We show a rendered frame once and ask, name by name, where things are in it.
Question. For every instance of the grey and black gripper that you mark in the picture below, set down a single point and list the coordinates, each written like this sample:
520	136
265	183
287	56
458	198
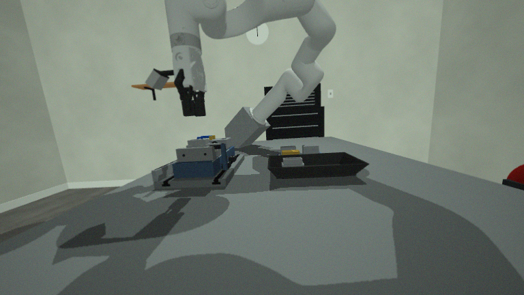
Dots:
190	76

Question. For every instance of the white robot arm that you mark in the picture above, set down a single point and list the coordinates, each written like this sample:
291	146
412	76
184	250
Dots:
184	16

